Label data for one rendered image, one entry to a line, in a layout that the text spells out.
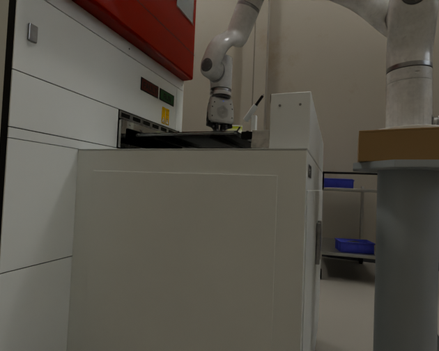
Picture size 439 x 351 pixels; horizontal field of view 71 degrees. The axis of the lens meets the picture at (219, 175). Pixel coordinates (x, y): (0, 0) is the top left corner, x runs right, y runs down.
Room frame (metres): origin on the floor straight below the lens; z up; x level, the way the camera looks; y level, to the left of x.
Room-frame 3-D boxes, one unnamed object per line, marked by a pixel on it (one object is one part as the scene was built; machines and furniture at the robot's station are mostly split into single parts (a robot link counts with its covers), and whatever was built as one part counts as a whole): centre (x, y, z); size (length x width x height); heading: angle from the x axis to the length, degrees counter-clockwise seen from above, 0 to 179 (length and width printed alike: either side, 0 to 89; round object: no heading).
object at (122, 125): (1.22, 0.26, 0.89); 0.44 x 0.02 x 0.10; 159
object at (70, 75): (1.06, 0.34, 1.02); 0.81 x 0.03 x 0.40; 159
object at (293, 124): (0.97, -0.26, 0.89); 0.55 x 0.09 x 0.14; 159
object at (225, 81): (1.18, 0.01, 1.17); 0.09 x 0.08 x 0.13; 151
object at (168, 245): (1.20, -0.07, 0.41); 0.96 x 0.64 x 0.82; 159
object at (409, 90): (0.92, -0.56, 1.01); 0.19 x 0.19 x 0.18
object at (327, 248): (2.82, -1.15, 0.44); 0.94 x 0.55 x 0.88; 160
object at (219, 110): (1.18, 0.01, 1.03); 0.10 x 0.07 x 0.11; 113
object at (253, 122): (1.35, -0.13, 1.03); 0.06 x 0.04 x 0.13; 69
